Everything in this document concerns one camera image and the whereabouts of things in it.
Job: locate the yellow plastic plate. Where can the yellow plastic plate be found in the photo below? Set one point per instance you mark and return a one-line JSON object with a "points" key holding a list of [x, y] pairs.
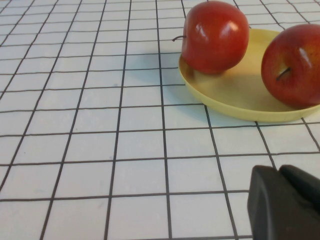
{"points": [[237, 90]]}

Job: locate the red apple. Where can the red apple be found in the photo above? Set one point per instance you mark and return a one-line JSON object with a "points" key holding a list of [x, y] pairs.
{"points": [[215, 40], [300, 90]]}

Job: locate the white black grid tablecloth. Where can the white black grid tablecloth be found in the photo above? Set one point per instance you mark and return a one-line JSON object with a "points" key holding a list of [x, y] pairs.
{"points": [[75, 137]]}

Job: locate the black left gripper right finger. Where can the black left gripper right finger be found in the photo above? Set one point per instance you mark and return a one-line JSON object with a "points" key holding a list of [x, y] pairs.
{"points": [[305, 185]]}

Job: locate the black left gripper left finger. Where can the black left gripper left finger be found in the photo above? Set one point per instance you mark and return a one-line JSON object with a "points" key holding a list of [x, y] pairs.
{"points": [[275, 212]]}

